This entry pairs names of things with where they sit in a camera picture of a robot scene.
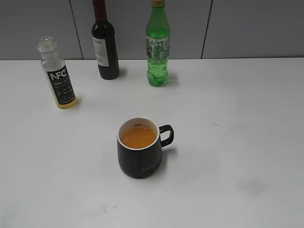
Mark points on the black mug white inside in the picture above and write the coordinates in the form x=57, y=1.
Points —
x=139, y=146

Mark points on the NFC orange juice bottle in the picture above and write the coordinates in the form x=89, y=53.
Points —
x=55, y=70

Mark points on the green soda bottle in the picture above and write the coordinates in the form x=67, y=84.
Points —
x=157, y=44

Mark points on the dark red wine bottle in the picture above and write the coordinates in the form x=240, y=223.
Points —
x=103, y=35

